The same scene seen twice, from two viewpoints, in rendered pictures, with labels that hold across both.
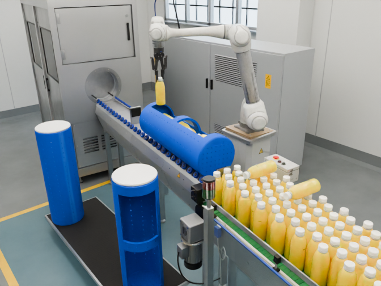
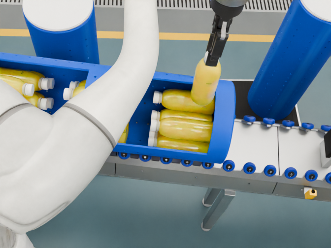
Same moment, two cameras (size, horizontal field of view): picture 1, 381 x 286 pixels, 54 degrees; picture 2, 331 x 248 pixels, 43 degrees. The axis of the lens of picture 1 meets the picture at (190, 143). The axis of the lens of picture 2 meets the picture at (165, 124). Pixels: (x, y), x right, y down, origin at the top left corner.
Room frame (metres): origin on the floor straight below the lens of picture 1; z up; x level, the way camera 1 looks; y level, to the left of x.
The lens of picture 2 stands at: (3.01, -0.45, 2.35)
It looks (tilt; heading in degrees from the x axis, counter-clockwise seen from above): 62 degrees down; 117
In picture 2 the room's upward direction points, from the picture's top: 10 degrees clockwise
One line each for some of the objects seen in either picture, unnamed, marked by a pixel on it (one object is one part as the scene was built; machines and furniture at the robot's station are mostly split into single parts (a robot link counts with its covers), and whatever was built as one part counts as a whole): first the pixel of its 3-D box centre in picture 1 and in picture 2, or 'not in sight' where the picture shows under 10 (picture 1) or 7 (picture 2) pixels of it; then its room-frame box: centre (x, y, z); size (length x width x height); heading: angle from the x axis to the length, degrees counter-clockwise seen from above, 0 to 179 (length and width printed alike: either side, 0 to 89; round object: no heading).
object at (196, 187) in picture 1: (199, 193); not in sight; (1.93, -0.05, 0.95); 0.10 x 0.07 x 0.10; 121
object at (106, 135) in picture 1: (109, 158); not in sight; (3.77, 0.91, 0.31); 0.06 x 0.06 x 0.63; 31
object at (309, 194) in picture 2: not in sight; (310, 187); (3.23, 0.35, 0.92); 0.08 x 0.03 x 0.05; 121
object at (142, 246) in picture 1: (139, 234); (70, 67); (2.03, 0.35, 0.59); 0.28 x 0.28 x 0.88
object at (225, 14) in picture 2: (159, 53); (225, 8); (2.77, 0.22, 1.63); 0.08 x 0.07 x 0.09; 121
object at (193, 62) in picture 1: (224, 97); not in sight; (4.67, -0.44, 0.72); 2.15 x 0.54 x 1.45; 38
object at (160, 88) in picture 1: (160, 92); (206, 78); (2.77, 0.22, 1.34); 0.07 x 0.07 x 0.19
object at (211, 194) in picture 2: not in sight; (217, 183); (2.93, 0.40, 0.31); 0.06 x 0.06 x 0.63; 31
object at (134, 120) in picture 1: (135, 115); (330, 146); (3.21, 0.49, 1.00); 0.10 x 0.04 x 0.15; 121
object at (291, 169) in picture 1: (280, 168); not in sight; (2.04, -0.55, 1.05); 0.20 x 0.10 x 0.10; 31
